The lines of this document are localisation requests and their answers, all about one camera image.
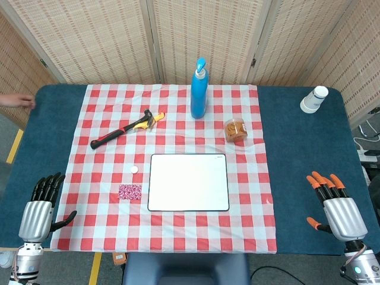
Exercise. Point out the silver right hand orange fingertips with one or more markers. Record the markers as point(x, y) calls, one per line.
point(345, 216)

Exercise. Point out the bare person hand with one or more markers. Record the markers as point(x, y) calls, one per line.
point(15, 101)

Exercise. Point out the silver left hand black fingers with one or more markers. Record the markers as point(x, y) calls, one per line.
point(35, 219)

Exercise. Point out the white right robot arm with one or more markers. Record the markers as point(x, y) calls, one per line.
point(360, 264)

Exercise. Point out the woven bamboo screen panel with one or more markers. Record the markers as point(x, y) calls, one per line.
point(89, 38)
point(207, 29)
point(291, 38)
point(17, 65)
point(363, 59)

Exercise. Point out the small metal screen hinge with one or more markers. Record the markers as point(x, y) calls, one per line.
point(253, 62)
point(44, 63)

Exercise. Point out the white power strip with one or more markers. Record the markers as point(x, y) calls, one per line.
point(368, 155)

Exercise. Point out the dark blue table cover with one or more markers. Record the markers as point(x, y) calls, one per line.
point(300, 148)

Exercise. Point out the small orange box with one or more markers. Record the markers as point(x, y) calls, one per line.
point(119, 258)

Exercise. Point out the small white bottle cap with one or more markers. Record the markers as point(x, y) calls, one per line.
point(134, 169)

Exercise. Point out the stack of white paper cups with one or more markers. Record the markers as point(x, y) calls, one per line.
point(313, 100)

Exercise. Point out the yellow utility knife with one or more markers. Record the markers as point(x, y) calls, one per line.
point(139, 126)

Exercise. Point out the clear jar of rubber bands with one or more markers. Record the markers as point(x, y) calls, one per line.
point(236, 130)

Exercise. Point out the red white checkered tablecloth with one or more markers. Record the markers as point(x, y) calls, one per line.
point(193, 231)

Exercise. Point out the white board with black rim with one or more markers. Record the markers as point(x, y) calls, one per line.
point(188, 182)

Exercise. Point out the blue pump bottle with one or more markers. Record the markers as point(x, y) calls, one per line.
point(199, 95)

